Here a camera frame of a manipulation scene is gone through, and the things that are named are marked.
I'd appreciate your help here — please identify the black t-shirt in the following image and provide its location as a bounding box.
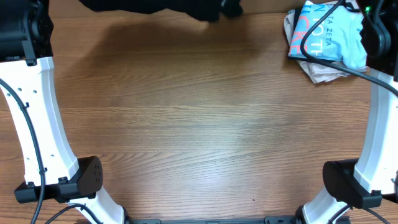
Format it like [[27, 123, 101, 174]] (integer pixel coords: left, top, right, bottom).
[[80, 0, 243, 22]]

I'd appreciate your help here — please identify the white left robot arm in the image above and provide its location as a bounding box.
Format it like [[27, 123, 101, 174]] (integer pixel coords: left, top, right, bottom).
[[1, 1, 129, 223]]

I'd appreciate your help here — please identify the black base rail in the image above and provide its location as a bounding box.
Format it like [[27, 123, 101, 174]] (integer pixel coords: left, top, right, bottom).
[[74, 215, 352, 224]]

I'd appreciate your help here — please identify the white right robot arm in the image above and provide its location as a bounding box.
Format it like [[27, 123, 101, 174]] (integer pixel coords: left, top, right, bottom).
[[289, 1, 397, 223]]

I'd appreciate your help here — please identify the light blue printed t-shirt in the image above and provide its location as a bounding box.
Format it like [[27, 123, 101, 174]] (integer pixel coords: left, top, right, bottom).
[[289, 1, 367, 70]]

